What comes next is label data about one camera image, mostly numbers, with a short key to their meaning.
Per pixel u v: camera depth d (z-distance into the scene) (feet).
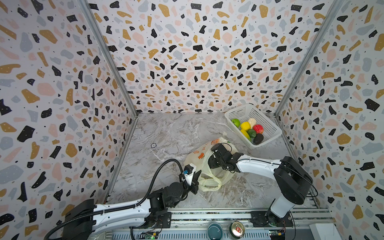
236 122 3.59
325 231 2.22
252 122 3.61
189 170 2.00
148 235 2.31
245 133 3.39
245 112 3.85
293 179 1.56
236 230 2.05
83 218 1.39
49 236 1.31
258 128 3.46
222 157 2.27
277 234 2.35
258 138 3.35
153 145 3.38
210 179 2.43
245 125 3.51
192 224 2.40
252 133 3.38
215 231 2.31
